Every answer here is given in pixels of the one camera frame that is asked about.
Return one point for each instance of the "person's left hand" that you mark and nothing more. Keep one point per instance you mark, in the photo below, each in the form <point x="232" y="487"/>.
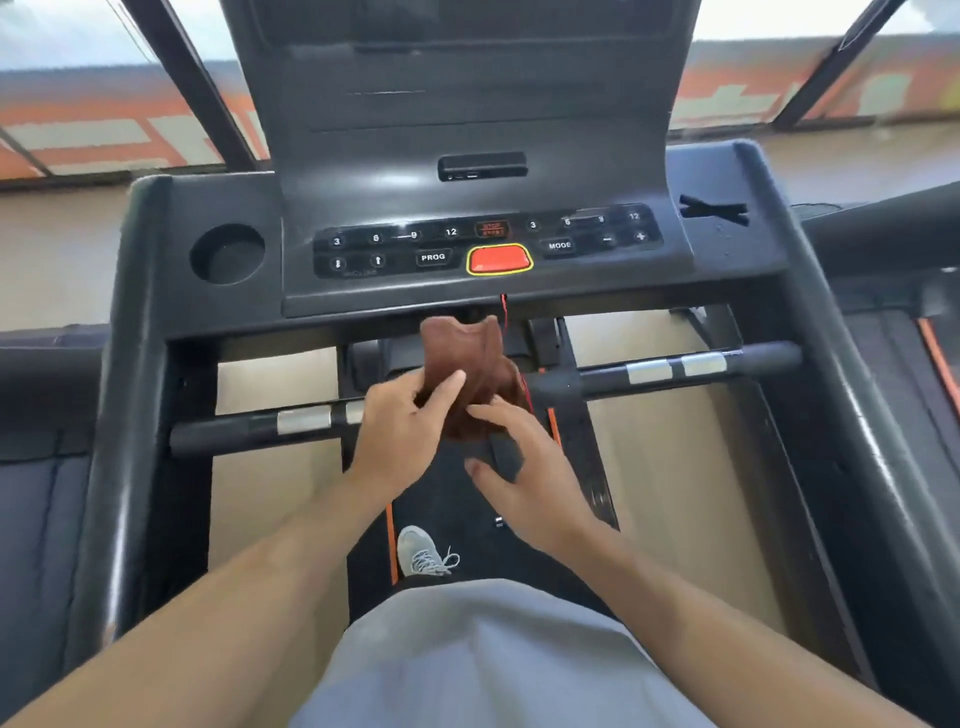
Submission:
<point x="394" y="442"/>

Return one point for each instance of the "person's right hand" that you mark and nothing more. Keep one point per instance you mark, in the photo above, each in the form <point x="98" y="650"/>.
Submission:
<point x="544" y="502"/>

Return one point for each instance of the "brown microfibre cloth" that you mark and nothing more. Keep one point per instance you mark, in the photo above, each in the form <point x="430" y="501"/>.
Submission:
<point x="465" y="352"/>

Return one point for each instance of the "black treadmill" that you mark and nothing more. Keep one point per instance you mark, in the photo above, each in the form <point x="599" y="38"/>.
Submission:
<point x="37" y="525"/>
<point x="885" y="225"/>
<point x="465" y="112"/>

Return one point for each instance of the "person's right forearm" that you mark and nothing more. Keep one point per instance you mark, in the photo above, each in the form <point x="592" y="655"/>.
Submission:
<point x="712" y="630"/>

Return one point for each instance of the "person's left forearm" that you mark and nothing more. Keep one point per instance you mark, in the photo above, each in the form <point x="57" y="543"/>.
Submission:
<point x="225" y="622"/>

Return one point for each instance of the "person's left grey shoe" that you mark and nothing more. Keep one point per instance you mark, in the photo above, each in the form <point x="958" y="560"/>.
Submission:
<point x="420" y="551"/>

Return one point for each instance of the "person's grey shirt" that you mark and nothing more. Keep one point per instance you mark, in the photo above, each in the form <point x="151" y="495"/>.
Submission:
<point x="487" y="660"/>

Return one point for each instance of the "orange patterned parapet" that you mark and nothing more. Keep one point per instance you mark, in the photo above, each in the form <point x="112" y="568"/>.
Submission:
<point x="75" y="127"/>

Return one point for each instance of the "black window frame post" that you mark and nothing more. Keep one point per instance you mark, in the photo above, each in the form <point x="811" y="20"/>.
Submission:
<point x="832" y="67"/>
<point x="195" y="82"/>

